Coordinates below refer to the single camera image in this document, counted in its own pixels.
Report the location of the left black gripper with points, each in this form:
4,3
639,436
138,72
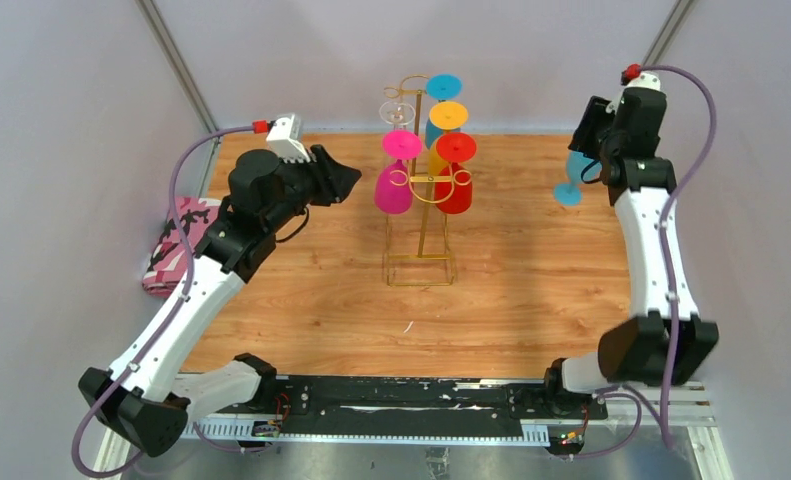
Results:
334,181

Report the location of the clear wine glass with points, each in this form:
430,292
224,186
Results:
397,113

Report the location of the aluminium frame rail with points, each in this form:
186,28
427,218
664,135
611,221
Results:
239,439

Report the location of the back blue wine glass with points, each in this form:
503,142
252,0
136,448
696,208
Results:
442,87

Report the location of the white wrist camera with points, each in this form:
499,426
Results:
284,139
633,77

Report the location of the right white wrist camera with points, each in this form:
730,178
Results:
633,77

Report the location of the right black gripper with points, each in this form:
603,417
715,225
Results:
595,113

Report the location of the light blue wine glass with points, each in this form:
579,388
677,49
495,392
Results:
579,171

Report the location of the pink wine glass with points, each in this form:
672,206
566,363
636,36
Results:
392,193

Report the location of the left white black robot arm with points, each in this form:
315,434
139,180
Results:
140,396

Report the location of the red wine glass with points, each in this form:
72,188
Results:
449,154

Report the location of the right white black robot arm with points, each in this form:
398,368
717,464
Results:
665,338

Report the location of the yellow wine glass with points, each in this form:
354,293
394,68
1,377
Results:
444,117

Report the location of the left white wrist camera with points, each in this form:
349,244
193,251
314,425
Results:
284,139

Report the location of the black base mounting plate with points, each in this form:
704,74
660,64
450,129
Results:
426,408

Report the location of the pink camouflage cloth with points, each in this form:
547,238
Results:
166,267

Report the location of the gold wire glass rack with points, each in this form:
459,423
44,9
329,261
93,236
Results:
433,263

